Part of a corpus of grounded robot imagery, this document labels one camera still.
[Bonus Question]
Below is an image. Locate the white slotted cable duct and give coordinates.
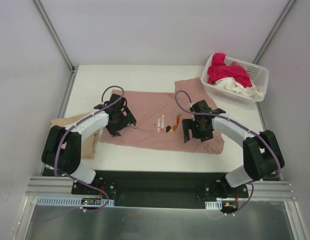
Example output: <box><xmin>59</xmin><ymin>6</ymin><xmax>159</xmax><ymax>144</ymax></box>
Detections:
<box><xmin>37</xmin><ymin>196</ymin><xmax>115</xmax><ymax>208</ymax></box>
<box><xmin>205</xmin><ymin>200</ymin><xmax>222</xmax><ymax>211</ymax></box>

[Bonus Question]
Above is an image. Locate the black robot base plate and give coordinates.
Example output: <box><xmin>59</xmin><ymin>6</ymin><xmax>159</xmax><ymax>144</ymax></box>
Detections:
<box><xmin>42</xmin><ymin>168</ymin><xmax>248</xmax><ymax>208</ymax></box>

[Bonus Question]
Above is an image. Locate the crimson red t shirt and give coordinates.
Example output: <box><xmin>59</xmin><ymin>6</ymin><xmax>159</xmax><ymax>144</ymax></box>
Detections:
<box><xmin>207</xmin><ymin>53</ymin><xmax>252</xmax><ymax>88</ymax></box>

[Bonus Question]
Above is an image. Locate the left white slotted cable duct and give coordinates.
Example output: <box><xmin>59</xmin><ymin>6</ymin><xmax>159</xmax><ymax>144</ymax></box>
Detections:
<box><xmin>37</xmin><ymin>196</ymin><xmax>115</xmax><ymax>208</ymax></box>

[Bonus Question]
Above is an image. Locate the folded beige t shirt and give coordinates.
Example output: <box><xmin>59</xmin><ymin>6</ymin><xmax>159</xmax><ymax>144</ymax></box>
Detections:
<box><xmin>51</xmin><ymin>113</ymin><xmax>100</xmax><ymax>159</ymax></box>

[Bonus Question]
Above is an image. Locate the dusty pink printed t shirt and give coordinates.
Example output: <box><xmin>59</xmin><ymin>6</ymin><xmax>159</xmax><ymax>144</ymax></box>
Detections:
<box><xmin>100</xmin><ymin>78</ymin><xmax>224</xmax><ymax>154</ymax></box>

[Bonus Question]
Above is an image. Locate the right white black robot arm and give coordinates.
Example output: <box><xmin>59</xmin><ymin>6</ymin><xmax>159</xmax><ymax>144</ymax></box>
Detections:
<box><xmin>182</xmin><ymin>100</ymin><xmax>284</xmax><ymax>199</ymax></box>

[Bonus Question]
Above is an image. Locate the cream white t shirt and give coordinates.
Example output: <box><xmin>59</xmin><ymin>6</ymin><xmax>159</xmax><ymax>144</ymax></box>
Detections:
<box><xmin>213</xmin><ymin>77</ymin><xmax>265</xmax><ymax>99</ymax></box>

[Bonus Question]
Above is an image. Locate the right white slotted cable duct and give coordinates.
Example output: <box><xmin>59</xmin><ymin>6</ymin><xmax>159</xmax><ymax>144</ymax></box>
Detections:
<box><xmin>205</xmin><ymin>200</ymin><xmax>222</xmax><ymax>211</ymax></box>

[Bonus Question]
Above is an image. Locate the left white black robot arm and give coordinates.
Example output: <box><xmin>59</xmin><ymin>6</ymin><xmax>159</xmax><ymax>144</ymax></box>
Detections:
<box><xmin>42</xmin><ymin>93</ymin><xmax>137</xmax><ymax>195</ymax></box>

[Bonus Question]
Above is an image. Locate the white plastic laundry basket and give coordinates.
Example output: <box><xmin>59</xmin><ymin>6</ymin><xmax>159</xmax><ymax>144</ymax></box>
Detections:
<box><xmin>200</xmin><ymin>54</ymin><xmax>269</xmax><ymax>104</ymax></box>

